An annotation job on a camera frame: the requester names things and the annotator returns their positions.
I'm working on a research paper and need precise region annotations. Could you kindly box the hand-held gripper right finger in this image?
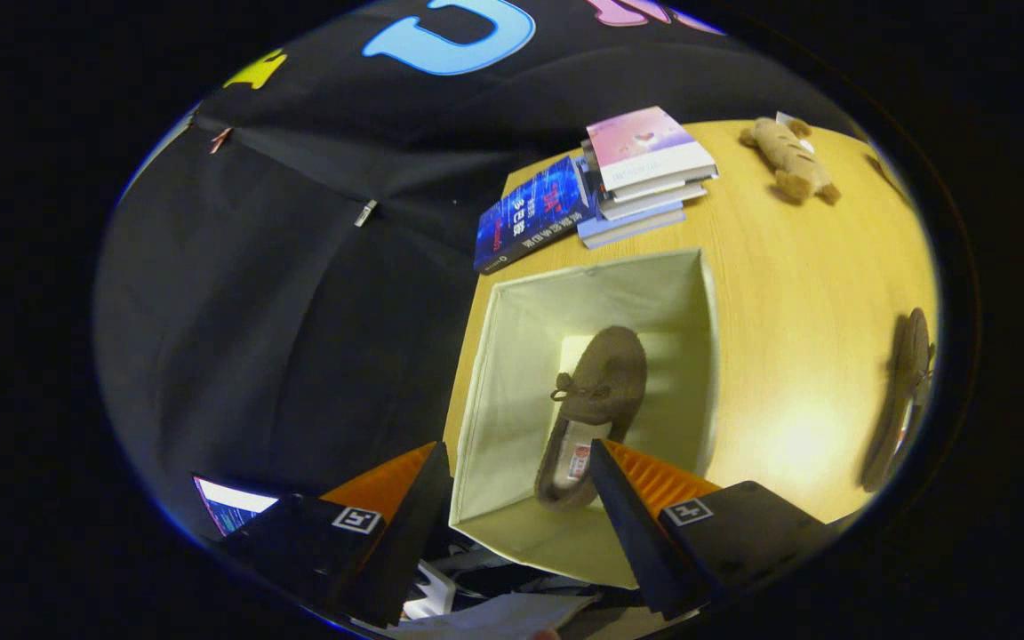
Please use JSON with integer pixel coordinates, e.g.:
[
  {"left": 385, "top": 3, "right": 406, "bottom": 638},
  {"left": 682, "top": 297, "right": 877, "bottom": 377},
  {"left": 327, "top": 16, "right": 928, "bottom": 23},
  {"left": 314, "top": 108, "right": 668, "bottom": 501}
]
[{"left": 590, "top": 439, "right": 833, "bottom": 620}]

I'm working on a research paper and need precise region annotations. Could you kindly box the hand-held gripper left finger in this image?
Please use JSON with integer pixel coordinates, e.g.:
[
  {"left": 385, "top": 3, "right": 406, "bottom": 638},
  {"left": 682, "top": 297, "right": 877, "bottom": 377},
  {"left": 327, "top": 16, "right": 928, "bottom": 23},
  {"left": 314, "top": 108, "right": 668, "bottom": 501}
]
[{"left": 214, "top": 442, "right": 452, "bottom": 628}]

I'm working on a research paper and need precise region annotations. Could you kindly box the brown moccasin shoe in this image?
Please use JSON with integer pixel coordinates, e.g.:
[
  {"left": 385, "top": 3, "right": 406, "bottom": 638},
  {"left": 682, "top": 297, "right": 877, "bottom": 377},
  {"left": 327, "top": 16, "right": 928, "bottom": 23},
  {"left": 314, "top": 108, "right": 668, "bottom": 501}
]
[
  {"left": 534, "top": 325, "right": 649, "bottom": 512},
  {"left": 859, "top": 307, "right": 936, "bottom": 494}
]

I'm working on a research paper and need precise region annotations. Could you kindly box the pale green fabric storage box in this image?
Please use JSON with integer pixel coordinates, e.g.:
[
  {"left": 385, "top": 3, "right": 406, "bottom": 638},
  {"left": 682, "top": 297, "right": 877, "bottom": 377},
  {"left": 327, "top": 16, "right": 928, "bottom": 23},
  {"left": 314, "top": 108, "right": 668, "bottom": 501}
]
[{"left": 448, "top": 247, "right": 722, "bottom": 589}]

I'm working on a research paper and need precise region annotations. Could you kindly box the white paper sheet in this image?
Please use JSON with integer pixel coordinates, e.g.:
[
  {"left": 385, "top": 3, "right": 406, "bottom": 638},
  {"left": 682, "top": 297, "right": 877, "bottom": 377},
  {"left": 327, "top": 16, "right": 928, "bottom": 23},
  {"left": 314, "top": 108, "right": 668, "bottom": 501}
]
[{"left": 388, "top": 591, "right": 597, "bottom": 640}]

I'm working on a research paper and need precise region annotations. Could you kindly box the black backdrop cloth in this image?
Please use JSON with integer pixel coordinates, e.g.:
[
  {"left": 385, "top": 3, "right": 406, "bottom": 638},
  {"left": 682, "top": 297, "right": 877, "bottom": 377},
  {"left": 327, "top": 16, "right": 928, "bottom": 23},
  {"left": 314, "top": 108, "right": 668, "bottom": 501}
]
[{"left": 94, "top": 0, "right": 868, "bottom": 543}]

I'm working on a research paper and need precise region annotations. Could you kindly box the light blue cover book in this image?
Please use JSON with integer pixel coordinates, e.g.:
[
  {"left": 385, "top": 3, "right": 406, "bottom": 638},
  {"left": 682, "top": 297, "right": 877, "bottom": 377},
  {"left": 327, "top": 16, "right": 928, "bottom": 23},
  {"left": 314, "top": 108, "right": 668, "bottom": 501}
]
[{"left": 577, "top": 203, "right": 686, "bottom": 250}]

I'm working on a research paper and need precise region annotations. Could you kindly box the grey cover book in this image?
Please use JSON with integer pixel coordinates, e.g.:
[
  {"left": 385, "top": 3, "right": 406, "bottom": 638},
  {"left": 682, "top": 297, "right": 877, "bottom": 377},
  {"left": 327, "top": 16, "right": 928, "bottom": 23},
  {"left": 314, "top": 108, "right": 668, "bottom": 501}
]
[
  {"left": 595, "top": 188, "right": 708, "bottom": 223},
  {"left": 601, "top": 178, "right": 710, "bottom": 207}
]

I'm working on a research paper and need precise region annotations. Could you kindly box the tan plush bread toy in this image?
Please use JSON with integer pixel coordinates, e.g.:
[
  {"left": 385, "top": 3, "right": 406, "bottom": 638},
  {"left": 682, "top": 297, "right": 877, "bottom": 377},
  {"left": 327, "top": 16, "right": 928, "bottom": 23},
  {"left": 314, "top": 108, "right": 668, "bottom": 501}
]
[{"left": 739, "top": 116, "right": 842, "bottom": 205}]

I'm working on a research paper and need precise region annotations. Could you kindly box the dark blue cover book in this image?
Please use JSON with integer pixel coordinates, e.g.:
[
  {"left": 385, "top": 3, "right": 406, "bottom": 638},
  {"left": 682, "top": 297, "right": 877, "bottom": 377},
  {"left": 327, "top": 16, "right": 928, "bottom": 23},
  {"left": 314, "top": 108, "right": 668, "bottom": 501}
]
[{"left": 474, "top": 156, "right": 593, "bottom": 275}]

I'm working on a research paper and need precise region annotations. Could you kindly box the pink cover book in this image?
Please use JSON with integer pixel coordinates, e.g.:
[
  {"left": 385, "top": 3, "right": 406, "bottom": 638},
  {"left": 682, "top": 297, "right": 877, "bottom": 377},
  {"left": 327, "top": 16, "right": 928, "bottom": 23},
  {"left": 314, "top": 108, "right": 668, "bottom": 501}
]
[{"left": 585, "top": 107, "right": 719, "bottom": 192}]

